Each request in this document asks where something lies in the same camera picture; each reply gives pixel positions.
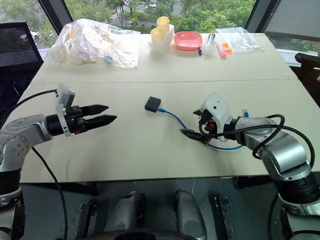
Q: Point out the dark rounded robot waist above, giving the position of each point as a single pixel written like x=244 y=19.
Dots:
x=137 y=235

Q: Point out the small blue pen cap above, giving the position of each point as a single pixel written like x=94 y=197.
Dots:
x=200 y=52

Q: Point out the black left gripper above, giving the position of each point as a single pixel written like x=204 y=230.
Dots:
x=75 y=121

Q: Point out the white cup holder box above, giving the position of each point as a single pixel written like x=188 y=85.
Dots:
x=165 y=42

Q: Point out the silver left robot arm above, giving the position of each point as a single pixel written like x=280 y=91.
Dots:
x=25 y=130

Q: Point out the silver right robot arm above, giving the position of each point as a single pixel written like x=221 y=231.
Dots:
x=282 y=150

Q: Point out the dark brown chair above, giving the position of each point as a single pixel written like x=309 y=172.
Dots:
x=308 y=65

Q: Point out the tall yellow plastic cup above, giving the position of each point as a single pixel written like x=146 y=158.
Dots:
x=163 y=23

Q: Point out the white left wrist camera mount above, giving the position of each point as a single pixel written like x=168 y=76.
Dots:
x=63 y=100

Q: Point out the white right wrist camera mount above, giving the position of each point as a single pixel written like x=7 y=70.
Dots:
x=217 y=110

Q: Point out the large clear plastic bag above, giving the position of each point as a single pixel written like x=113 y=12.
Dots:
x=92 y=45

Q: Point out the black table leg bracket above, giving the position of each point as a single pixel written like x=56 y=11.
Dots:
x=223 y=217
x=85 y=220

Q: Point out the small black adapter box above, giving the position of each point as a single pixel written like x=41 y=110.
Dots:
x=152 y=103

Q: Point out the pink plastic bowl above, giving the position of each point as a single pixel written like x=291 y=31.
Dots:
x=188 y=40

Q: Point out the short yellow plastic cup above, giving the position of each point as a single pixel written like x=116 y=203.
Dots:
x=157 y=35

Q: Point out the grey rounded robot leg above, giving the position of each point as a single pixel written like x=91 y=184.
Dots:
x=187 y=215
x=125 y=212

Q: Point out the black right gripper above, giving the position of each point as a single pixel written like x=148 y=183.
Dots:
x=207 y=123

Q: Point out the small clear zip bag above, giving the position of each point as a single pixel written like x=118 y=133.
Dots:
x=242 y=40

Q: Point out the black mesh office chair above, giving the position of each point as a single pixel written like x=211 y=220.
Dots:
x=17 y=45

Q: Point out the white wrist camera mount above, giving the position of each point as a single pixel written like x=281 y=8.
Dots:
x=63 y=100
x=217 y=110

